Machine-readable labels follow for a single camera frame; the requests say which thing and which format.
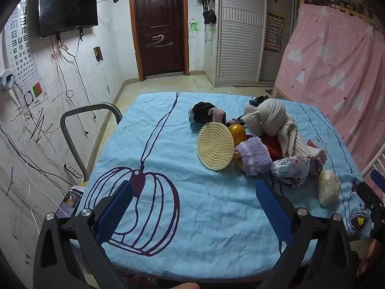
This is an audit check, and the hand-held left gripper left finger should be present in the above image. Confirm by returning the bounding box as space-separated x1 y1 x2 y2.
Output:
33 181 134 289

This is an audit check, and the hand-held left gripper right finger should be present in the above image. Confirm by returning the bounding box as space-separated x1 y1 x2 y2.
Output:
256 180 361 289

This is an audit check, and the white printed packet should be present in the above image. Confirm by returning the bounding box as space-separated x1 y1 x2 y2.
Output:
271 154 310 189

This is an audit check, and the purple fuzzy sock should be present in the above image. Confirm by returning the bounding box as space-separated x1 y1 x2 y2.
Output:
235 137 273 177

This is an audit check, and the cream knit scarf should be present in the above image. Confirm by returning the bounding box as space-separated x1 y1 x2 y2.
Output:
242 98 309 157

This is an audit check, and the person's right hand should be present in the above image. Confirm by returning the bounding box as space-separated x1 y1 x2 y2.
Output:
356 238 385 280

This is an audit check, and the person's left hand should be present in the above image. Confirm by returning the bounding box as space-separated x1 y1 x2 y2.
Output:
167 282 200 289

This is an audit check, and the white metal chair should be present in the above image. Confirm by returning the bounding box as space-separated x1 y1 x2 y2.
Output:
359 151 385 178

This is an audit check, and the printed card box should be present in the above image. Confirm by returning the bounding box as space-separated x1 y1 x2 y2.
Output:
57 188 83 219

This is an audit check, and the red sock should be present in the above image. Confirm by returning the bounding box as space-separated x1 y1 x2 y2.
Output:
247 134 283 158

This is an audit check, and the blue printed tablecloth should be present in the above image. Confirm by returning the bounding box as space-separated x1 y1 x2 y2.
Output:
69 92 372 280

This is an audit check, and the pink white printed cloth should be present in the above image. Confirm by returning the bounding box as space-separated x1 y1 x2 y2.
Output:
305 140 327 177

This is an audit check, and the yellow plastic toy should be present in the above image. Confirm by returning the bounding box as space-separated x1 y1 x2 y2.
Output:
228 124 247 145

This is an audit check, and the cream round plastic brush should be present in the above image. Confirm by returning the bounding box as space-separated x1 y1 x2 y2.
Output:
197 122 237 172

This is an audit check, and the pink sock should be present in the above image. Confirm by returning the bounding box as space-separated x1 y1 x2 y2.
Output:
211 108 227 125

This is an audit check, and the black sock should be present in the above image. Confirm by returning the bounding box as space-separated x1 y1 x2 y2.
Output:
189 102 218 125

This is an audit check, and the pink tree print curtain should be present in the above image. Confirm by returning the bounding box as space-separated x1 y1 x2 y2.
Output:
274 3 385 169

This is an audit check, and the white louvered wardrobe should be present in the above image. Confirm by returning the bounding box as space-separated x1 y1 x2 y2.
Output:
215 0 297 86

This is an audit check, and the colourful grid chart poster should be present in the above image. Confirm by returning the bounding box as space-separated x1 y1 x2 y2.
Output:
265 13 285 54

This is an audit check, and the eye chart poster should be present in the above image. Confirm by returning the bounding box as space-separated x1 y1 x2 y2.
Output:
4 0 49 103

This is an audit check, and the dark brown door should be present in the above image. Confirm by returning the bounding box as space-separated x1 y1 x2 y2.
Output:
129 0 191 81

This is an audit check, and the white wall plug device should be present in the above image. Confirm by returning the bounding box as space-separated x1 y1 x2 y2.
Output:
0 69 15 92

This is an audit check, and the black wall television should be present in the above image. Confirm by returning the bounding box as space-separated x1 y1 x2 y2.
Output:
38 0 99 39

